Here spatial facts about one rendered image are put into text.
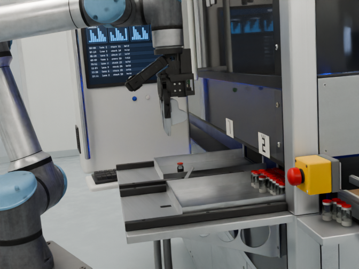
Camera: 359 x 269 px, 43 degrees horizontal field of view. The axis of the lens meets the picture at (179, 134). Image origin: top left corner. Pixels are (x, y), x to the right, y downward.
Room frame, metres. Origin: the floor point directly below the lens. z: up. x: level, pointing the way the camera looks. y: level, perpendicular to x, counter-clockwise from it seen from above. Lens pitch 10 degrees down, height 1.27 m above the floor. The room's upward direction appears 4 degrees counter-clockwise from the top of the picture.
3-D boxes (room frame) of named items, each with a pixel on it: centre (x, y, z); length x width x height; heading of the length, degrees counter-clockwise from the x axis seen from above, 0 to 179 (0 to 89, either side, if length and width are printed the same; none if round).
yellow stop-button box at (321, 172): (0.98, -0.30, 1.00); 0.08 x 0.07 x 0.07; 99
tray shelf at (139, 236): (1.37, -0.04, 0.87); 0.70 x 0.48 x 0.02; 9
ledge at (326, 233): (0.97, -0.34, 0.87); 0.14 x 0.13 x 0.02; 99
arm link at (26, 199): (1.05, 0.41, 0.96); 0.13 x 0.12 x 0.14; 171
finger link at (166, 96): (1.09, 0.03, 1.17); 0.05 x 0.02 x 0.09; 9
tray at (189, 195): (1.21, -0.14, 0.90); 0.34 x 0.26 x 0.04; 100
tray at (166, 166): (1.55, -0.09, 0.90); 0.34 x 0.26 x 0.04; 99
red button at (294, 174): (0.98, -0.25, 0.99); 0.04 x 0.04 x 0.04; 9
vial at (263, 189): (1.24, -0.22, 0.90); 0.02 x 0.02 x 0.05
